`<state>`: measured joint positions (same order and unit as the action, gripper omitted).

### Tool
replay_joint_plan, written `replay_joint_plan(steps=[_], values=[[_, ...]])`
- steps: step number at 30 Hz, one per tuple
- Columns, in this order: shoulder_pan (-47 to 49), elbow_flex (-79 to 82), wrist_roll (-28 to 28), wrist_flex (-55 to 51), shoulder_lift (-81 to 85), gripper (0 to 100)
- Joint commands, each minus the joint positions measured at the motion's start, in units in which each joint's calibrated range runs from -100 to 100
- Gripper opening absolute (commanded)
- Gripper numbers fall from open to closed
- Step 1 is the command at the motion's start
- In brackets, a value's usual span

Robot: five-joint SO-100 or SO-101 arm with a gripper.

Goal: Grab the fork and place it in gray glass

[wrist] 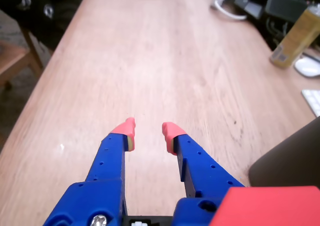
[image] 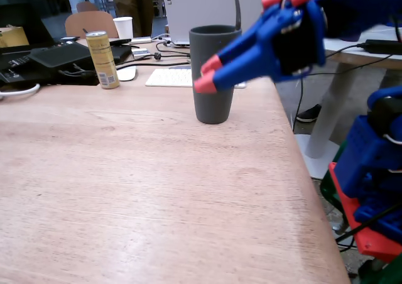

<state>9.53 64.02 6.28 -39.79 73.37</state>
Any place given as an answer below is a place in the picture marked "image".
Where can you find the white laptop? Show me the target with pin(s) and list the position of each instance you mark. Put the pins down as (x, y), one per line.
(204, 4)

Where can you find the black phone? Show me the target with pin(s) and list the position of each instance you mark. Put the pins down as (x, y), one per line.
(119, 41)

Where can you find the white paper cup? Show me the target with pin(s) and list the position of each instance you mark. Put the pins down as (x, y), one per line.
(124, 28)

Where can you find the black flat box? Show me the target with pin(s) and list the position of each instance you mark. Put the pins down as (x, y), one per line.
(59, 54)

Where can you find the white keyboard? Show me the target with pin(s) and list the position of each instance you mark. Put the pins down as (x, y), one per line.
(169, 77)

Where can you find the blue gripper body black servo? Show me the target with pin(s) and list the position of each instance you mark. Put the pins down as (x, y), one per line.
(265, 49)

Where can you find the black laptop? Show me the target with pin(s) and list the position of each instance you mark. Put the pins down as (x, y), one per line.
(19, 67)

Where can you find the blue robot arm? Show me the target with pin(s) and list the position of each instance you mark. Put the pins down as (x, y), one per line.
(355, 10)

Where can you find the black case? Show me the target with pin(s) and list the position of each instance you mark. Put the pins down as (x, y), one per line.
(121, 54)

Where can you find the brown cardboard box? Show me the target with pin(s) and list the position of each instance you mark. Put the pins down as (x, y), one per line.
(12, 36)

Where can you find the wooden chair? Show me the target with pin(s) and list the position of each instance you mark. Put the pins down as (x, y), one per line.
(88, 23)
(86, 6)

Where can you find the yellow drink can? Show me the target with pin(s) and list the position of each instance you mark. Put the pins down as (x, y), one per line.
(102, 61)

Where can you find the black shoe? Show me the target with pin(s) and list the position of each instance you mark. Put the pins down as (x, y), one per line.
(309, 114)

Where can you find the green clamp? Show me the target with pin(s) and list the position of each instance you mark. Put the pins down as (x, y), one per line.
(389, 273)
(329, 186)

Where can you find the white charger block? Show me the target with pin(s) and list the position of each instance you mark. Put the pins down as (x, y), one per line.
(139, 40)

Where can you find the wooden bar stool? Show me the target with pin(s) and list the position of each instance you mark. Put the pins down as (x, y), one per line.
(159, 1)

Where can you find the black power adapter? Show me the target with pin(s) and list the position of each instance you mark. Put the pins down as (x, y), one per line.
(383, 46)

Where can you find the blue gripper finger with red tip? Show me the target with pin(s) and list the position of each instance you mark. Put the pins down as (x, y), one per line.
(248, 39)
(245, 70)

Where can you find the white computer mouse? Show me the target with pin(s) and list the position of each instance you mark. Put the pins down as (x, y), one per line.
(127, 73)

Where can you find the tall gray cup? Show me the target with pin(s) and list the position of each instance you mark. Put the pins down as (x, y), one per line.
(213, 108)

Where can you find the person in brown trousers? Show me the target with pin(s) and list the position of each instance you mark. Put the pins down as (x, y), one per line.
(132, 7)

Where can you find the silver card pack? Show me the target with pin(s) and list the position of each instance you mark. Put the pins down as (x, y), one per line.
(141, 53)

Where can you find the red robot base plate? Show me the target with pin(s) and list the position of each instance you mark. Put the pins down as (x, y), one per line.
(373, 243)

